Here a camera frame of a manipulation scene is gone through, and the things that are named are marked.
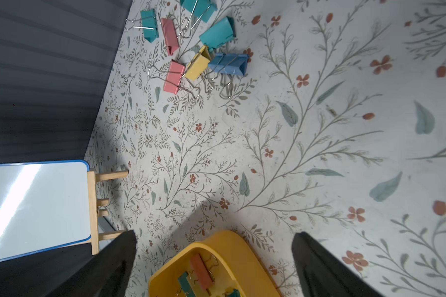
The blue binder clip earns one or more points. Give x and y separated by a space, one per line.
233 293
227 64

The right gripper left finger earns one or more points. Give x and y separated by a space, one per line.
104 275

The yellow plastic storage tray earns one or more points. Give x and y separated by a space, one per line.
231 260

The yellow binder clip centre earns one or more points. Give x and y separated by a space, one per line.
198 64

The wooden easel stand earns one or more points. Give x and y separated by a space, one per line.
97 208

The small whiteboard blue frame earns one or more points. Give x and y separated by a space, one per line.
43 206

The teal binder clip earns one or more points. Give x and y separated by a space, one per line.
200 11
219 34
146 22
185 286

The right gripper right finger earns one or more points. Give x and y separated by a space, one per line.
322 275

